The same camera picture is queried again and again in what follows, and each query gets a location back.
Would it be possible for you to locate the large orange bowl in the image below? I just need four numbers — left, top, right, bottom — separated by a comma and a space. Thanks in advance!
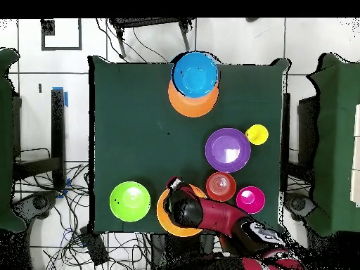
167, 79, 219, 118
156, 184, 208, 238

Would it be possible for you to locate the green bowl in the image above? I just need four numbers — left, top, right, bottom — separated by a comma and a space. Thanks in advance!
109, 181, 152, 223

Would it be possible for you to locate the opaque blue bowl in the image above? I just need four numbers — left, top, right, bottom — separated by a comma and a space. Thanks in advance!
171, 51, 219, 98

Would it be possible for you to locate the small red-orange bowl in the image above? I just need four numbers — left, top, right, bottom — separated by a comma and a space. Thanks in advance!
205, 171, 238, 203

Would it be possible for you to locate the wide purple bowl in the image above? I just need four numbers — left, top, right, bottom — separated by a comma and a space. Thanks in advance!
204, 127, 252, 174

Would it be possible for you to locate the dark green tablecloth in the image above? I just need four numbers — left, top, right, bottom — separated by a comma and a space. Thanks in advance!
88, 55, 290, 236

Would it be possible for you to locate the pink bowl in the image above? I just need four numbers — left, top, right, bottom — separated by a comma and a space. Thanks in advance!
236, 186, 266, 215

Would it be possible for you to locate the yellow cup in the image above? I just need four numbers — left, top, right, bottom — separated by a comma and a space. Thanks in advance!
244, 124, 269, 146

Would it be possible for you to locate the black power strip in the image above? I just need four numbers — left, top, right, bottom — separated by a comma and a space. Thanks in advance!
79, 226, 110, 266

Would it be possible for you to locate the black beam with blue tape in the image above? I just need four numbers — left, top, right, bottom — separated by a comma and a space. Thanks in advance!
12, 86, 69, 192

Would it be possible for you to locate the black metal stand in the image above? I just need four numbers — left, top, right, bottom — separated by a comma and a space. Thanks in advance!
108, 18, 195, 58

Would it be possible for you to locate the neighbouring green table cloth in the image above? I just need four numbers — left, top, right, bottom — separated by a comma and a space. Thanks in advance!
304, 53, 360, 237
0, 47, 27, 233

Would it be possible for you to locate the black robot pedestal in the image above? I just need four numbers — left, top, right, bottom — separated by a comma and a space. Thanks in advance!
148, 233, 220, 270

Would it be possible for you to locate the bundle of floor cables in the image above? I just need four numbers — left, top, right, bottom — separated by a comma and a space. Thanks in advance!
13, 147, 153, 270

